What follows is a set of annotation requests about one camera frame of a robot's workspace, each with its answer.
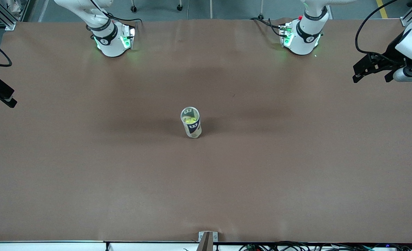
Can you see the thin white pole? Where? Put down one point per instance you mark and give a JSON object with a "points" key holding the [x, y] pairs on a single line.
{"points": [[211, 8]]}

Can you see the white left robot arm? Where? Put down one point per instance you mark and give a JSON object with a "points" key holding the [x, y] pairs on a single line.
{"points": [[307, 35]]}

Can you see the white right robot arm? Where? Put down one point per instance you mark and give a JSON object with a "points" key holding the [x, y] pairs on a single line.
{"points": [[111, 45]]}

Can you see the brown table cover sheet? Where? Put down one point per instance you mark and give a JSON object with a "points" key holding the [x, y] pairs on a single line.
{"points": [[206, 191]]}

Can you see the aluminium frame post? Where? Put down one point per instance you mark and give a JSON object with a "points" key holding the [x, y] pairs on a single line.
{"points": [[406, 21], [9, 25]]}

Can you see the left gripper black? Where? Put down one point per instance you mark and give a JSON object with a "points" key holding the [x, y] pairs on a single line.
{"points": [[389, 54]]}

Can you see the grey metal edge bracket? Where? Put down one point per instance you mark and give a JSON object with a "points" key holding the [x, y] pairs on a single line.
{"points": [[207, 240]]}

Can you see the yellow tennis ball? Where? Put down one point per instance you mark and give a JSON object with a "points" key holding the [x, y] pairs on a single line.
{"points": [[192, 121]]}

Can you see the clear tennis ball can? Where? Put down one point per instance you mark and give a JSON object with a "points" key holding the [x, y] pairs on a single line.
{"points": [[194, 132]]}

